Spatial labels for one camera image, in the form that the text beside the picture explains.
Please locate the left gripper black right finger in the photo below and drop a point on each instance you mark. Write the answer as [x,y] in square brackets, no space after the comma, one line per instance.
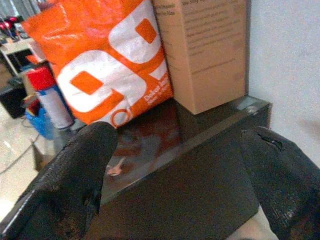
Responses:
[287,180]

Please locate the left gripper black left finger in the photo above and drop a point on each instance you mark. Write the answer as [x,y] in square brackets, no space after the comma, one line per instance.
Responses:
[62,180]

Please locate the copper key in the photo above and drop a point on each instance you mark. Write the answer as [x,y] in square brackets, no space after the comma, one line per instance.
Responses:
[115,168]

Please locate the blue plastic container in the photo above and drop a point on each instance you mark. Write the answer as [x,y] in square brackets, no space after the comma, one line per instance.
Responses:
[41,125]

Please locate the white spray can red cap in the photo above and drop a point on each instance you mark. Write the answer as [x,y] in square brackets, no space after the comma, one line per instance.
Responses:
[53,105]

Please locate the black box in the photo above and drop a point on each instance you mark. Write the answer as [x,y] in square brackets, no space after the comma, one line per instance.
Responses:
[12,100]

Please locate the black glossy cabinet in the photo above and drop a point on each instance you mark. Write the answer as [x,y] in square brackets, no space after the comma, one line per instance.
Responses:
[187,175]

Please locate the orange and white shopping bag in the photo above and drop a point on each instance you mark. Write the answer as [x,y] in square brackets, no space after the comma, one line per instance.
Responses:
[100,50]

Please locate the white shelf unit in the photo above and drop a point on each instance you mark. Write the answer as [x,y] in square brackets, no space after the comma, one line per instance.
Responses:
[17,48]

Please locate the brown cardboard box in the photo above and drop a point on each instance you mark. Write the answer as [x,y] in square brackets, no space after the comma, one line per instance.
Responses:
[212,62]

